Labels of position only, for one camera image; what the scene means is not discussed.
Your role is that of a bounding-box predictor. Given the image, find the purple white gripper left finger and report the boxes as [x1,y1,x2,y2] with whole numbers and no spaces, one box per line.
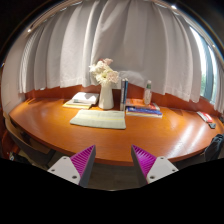
[48,145,96,187]

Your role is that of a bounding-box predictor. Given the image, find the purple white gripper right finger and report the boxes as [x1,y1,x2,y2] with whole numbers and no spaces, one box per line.
[131,145,178,186]

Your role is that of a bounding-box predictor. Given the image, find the pale green folded towel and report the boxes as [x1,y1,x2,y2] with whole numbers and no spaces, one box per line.
[70,110,126,130]

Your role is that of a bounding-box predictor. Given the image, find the dark office chair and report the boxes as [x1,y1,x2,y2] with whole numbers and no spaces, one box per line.
[5,118,55,167]

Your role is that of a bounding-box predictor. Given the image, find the blue flat book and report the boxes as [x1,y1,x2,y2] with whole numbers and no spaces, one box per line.
[126,107,163,118]

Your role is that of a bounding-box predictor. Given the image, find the yellow flat book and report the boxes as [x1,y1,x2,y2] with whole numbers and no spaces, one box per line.
[63,100,92,110]

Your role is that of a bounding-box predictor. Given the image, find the black bag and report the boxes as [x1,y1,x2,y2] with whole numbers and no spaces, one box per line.
[204,134,224,162]

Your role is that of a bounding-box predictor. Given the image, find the orange flat book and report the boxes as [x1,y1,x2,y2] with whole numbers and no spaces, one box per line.
[126,98,160,111]

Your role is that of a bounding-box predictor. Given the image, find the white open book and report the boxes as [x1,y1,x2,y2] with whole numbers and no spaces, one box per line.
[72,92,99,104]

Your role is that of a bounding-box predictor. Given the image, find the white ceramic vase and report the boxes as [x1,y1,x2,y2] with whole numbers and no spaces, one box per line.
[98,84,114,110]

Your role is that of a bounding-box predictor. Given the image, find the clear plastic bottle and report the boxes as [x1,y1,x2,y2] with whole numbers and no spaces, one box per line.
[143,80,152,105]

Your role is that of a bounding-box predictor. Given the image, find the small black device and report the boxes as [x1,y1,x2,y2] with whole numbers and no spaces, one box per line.
[208,123,216,129]

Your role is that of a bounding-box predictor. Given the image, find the red white small book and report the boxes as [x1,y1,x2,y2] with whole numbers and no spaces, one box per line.
[197,111,213,123]

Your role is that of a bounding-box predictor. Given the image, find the upright blue book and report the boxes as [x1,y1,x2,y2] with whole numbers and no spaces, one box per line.
[123,78,128,110]

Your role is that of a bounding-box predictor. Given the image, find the upright grey book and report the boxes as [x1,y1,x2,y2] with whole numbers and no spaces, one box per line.
[120,79,125,111]

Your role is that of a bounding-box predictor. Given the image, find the white pink flower bouquet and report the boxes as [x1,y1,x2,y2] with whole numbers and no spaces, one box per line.
[89,58,118,85]

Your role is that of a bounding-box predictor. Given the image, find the white pleated curtain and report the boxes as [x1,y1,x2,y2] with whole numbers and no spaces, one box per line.
[18,0,224,114]

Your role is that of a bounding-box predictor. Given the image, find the window with dark frame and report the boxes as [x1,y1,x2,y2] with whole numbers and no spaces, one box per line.
[191,29,218,104]

